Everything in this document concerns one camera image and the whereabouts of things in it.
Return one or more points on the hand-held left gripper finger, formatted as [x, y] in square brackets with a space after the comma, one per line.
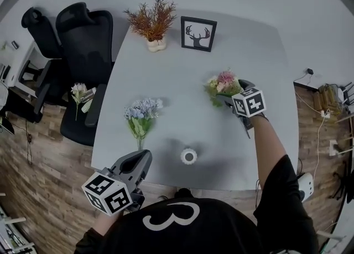
[124, 161]
[143, 167]

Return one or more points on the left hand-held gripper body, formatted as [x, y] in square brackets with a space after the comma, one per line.
[108, 194]

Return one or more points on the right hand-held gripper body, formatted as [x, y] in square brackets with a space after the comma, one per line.
[249, 103]

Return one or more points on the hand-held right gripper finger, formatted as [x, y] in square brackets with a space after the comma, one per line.
[227, 100]
[246, 84]

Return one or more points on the pink flower bouquet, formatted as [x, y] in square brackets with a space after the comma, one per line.
[224, 82]

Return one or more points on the white vase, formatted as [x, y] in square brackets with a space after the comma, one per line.
[183, 156]

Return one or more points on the blue flower bouquet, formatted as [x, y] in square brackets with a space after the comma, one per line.
[141, 111]

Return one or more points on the person's right forearm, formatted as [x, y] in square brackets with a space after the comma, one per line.
[268, 147]

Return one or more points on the person's left forearm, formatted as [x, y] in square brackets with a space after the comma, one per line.
[106, 223]

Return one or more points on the white flower sprig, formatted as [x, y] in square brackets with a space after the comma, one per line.
[78, 91]

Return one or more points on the black framed deer picture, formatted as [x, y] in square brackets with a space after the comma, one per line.
[197, 34]

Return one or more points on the shiny small packet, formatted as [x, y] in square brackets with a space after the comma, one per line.
[89, 93]

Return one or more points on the white power strip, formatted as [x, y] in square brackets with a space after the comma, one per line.
[325, 114]

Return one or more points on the person's black printed shirt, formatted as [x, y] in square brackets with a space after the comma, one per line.
[193, 233]

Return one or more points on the white metal rack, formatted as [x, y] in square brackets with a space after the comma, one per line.
[16, 219]

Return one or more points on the white floor socket box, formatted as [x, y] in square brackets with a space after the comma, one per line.
[335, 147]

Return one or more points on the white round floor device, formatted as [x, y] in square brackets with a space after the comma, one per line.
[307, 185]

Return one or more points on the black router with antennas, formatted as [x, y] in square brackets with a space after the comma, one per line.
[349, 92]

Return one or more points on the orange plant in white pot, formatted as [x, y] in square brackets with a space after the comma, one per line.
[152, 23]

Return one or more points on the black office chair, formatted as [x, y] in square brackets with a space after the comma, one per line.
[41, 34]
[85, 53]
[344, 183]

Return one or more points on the white side desk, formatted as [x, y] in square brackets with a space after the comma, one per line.
[27, 53]

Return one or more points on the small black device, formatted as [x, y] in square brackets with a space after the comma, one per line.
[14, 44]

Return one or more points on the black wall power adapter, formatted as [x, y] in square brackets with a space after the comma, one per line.
[310, 71]

